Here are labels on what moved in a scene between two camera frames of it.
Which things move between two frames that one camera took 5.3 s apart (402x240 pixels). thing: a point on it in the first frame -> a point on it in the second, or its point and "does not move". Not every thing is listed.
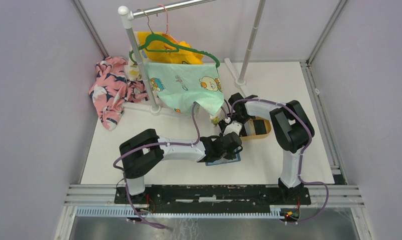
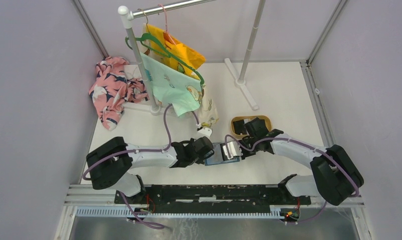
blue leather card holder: [225, 160] does not move
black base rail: [213, 195] does not move
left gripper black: [230, 155] -> [200, 160]
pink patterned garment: [111, 88] does not move
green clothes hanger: [155, 36] -> [148, 42]
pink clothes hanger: [166, 35] does not move
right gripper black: [222, 125] -> [245, 154]
